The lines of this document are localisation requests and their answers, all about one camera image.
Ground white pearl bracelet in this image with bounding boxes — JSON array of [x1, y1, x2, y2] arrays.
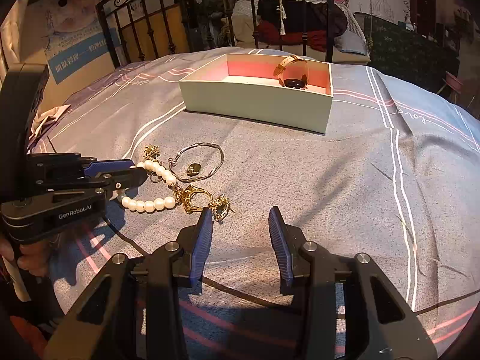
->
[[116, 159, 178, 214]]

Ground gold crystal earring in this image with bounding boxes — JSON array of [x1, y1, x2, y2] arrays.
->
[[208, 195, 233, 223]]

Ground pale green jewelry box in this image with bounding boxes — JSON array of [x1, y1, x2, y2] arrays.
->
[[179, 54, 333, 134]]

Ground person's left hand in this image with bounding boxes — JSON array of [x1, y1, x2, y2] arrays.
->
[[0, 235, 51, 277]]

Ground small gold earring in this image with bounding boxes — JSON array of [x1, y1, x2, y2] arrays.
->
[[143, 145, 160, 161]]

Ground white cloth at bed edge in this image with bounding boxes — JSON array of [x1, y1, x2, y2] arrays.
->
[[28, 104, 70, 145]]

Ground gold oval pendant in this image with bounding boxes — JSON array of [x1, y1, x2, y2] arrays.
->
[[186, 163, 202, 177]]

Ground blue and white poster board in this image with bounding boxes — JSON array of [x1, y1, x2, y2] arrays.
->
[[44, 22, 108, 84]]

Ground grey striped bedsheet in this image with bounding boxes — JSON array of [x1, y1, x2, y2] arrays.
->
[[34, 49, 479, 359]]

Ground red and black clothes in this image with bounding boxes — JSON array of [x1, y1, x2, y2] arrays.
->
[[257, 0, 328, 52]]

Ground white hanging swing chair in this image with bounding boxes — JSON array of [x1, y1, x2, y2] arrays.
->
[[232, 0, 370, 65]]

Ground gold ring with stones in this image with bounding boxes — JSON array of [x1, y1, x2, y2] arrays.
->
[[172, 184, 214, 215]]

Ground black iron bed frame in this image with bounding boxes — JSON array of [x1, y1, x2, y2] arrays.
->
[[96, 0, 337, 68]]

